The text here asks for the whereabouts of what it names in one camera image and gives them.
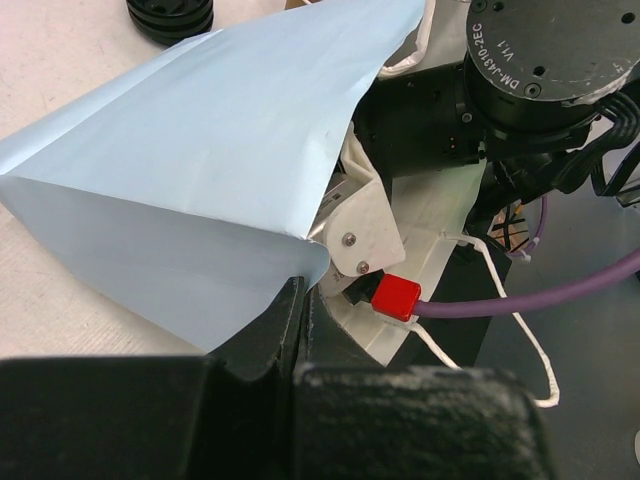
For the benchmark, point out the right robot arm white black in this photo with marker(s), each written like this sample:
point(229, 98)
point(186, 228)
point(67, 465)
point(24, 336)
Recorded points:
point(547, 94)

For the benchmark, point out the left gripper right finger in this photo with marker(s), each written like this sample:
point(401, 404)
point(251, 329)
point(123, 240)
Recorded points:
point(353, 419)

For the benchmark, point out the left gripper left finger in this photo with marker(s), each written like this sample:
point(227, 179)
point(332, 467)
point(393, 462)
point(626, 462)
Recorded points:
point(223, 415)

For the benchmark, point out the light blue paper bag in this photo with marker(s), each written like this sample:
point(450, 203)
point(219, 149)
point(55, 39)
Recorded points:
point(168, 206)

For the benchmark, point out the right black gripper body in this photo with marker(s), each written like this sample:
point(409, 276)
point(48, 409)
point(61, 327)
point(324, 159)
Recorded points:
point(419, 122)

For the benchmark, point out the stack of black lids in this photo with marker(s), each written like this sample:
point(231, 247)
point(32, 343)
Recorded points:
point(168, 22)

